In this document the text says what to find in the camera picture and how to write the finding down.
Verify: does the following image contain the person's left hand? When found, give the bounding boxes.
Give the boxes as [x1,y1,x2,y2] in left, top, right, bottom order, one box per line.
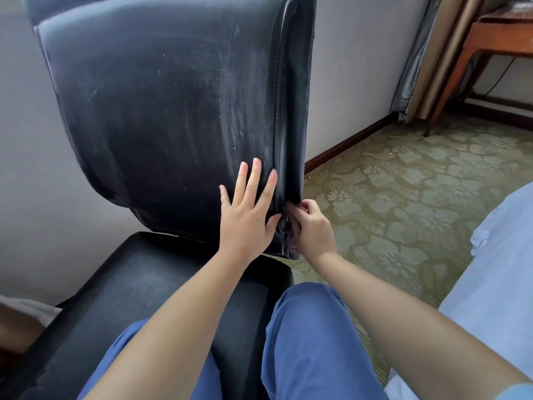
[218,158,283,265]

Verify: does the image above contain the person's right hand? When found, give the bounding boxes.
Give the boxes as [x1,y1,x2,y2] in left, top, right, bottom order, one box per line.
[286,198,339,267]

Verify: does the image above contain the black leather chair backrest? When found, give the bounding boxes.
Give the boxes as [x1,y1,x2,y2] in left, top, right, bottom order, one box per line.
[19,0,318,261]

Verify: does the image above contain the person's right forearm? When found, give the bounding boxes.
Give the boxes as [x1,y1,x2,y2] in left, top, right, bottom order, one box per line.
[314,252,532,400]

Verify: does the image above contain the dark wooden baseboard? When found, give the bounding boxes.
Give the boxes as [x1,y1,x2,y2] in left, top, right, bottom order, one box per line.
[304,112,399,176]
[449,93,533,132]

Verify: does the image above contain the blue trousers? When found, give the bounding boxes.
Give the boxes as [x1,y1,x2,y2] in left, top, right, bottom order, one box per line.
[77,282,390,400]

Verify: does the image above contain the wooden furniture leg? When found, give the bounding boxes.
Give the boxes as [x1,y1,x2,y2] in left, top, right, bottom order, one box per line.
[424,45,480,138]

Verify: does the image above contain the grey curtain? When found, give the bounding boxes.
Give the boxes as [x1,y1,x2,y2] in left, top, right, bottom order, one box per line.
[389,0,442,115]

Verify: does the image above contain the white sheer curtain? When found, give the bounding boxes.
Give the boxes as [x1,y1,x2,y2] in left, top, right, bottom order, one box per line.
[0,294,63,328]

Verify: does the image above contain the brown curtain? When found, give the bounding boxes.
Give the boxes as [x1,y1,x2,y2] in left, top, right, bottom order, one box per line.
[406,0,486,121]

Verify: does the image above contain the light blue shirt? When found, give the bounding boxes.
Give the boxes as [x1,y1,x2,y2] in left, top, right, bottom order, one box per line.
[497,383,533,400]

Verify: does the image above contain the brown wooden desk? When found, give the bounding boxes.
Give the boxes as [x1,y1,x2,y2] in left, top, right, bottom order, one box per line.
[424,3,533,138]

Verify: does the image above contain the black power cable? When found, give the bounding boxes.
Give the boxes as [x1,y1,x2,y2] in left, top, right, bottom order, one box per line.
[485,58,517,96]

